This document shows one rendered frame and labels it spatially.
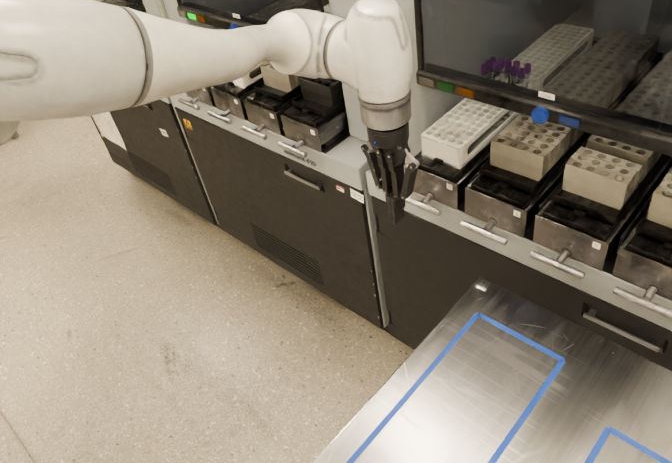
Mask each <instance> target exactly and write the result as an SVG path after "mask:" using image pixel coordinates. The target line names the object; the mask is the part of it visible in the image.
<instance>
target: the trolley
mask: <svg viewBox="0 0 672 463"><path fill-rule="evenodd" d="M313 463H672V371H670V370H668V369H666V368H664V367H662V366H660V365H658V364H656V363H654V362H652V361H650V360H648V359H646V358H644V357H642V356H640V355H638V354H636V353H634V352H632V351H630V350H628V349H626V348H624V347H622V346H620V345H618V344H616V343H614V342H612V341H610V340H608V339H606V338H604V337H601V336H599V335H597V334H595V333H593V332H591V331H589V330H587V329H585V328H583V327H581V326H579V325H577V324H575V323H573V322H571V321H569V320H567V319H565V318H563V317H561V316H559V315H557V314H555V313H553V312H551V311H549V310H547V309H545V308H543V307H541V306H539V305H537V304H535V303H533V302H531V301H529V300H527V299H525V298H523V297H520V296H518V295H516V294H514V293H512V292H510V291H508V290H506V289H504V288H502V287H500V286H498V285H496V284H494V283H492V282H490V281H488V280H486V279H484V278H482V277H479V279H478V280H477V281H476V282H475V283H474V284H473V285H472V286H471V287H470V289H469V290H468V291H467V292H466V293H465V294H464V295H463V296H462V297H461V298H460V300H459V301H458V302H457V303H456V304H455V305H454V306H453V307H452V308H451V310H450V311H449V312H448V313H447V314H446V315H445V316H444V317H443V318H442V320H441V321H440V322H439V323H438V324H437V325H436V326H435V327H434V328H433V330H432V331H431V332H430V333H429V334H428V335H427V336H426V337H425V338H424V340H423V341H422V342H421V343H420V344H419V345H418V346H417V347H416V348H415V349H414V351H413V352H412V353H411V354H410V355H409V356H408V357H407V358H406V359H405V361H404V362H403V363H402V364H401V365H400V366H399V367H398V368H397V369H396V371H395V372H394V373H393V374H392V375H391V376H390V377H389V378H388V379H387V381H386V382H385V383H384V384H383V385H382V386H381V387H380V388H379V389H378V390H377V392H376V393H375V394H374V395H373V396H372V397H371V398H370V399H369V400H368V402H367V403H366V404H365V405H364V406H363V407H362V408H361V409H360V410H359V412H358V413H357V414H356V415H355V416H354V417H353V418H352V419H351V420H350V422H349V423H348V424H347V425H346V426H345V427H344V428H343V429H342V430H341V432H340V433H339V434H338V435H337V436H336V437H335V438H334V439H333V440H332V441H331V443H330V444H329V445H328V446H327V447H326V448H325V449H324V450H323V451H322V453H321V454H320V455H319V456H318V457H317V458H316V459H315V460H314V461H313Z"/></svg>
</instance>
